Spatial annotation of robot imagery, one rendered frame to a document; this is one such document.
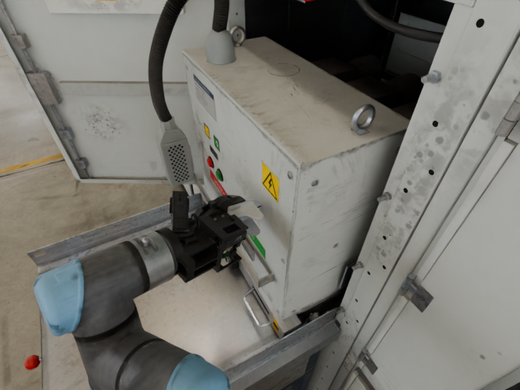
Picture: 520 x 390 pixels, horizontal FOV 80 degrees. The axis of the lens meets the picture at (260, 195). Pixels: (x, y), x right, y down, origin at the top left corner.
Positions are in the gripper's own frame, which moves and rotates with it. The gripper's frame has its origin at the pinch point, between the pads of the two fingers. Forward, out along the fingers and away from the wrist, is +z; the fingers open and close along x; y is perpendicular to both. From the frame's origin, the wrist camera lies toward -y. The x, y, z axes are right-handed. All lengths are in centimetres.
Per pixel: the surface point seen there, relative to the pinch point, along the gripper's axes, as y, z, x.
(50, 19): -76, -9, 17
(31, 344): -94, -36, -136
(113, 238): -47, -9, -41
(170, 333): -8.5, -11.2, -42.0
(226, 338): 2.4, -2.1, -39.6
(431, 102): 20.1, 4.6, 26.6
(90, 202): -175, 25, -120
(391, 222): 21.6, 8.9, 7.1
